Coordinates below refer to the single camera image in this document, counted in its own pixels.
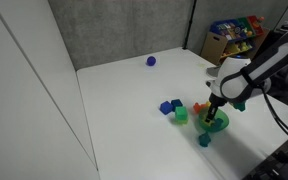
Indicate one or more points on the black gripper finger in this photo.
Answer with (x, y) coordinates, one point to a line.
(212, 114)

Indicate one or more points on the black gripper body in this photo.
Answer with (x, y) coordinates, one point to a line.
(215, 101)

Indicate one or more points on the green plastic bowl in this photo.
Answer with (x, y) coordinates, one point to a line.
(222, 124)

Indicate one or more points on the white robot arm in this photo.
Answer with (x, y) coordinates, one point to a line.
(237, 80)

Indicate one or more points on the teal rubber toy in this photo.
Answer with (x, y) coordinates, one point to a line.
(204, 140)

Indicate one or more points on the grey metal mounting plate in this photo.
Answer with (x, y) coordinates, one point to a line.
(212, 71)

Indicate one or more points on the green cube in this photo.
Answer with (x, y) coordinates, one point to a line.
(181, 114)

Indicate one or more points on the dark blue cube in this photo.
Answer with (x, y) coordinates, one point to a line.
(177, 102)

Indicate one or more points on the brown cardboard box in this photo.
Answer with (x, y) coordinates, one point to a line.
(212, 46)

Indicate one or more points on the toy shelf with coloured bins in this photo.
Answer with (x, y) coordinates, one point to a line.
(237, 33)

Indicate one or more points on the purple ball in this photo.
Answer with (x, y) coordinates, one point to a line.
(151, 60)

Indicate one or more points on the black equipment platform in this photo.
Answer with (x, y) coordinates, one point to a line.
(277, 163)

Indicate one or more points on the black tripod pole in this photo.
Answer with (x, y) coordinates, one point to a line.
(190, 23)

